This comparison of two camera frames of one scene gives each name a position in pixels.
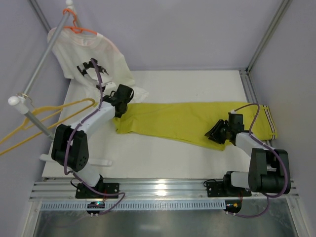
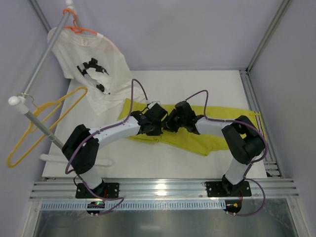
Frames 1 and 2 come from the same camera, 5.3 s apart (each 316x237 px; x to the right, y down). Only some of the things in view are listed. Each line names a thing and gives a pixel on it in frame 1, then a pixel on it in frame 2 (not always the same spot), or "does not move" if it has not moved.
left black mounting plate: x=84 y=192 does not move
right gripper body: x=220 y=131 to x=174 y=122
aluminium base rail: x=147 y=190 does not move
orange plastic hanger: x=76 y=28 does not move
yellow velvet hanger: x=37 y=114 to x=59 y=101
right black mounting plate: x=216 y=189 does not move
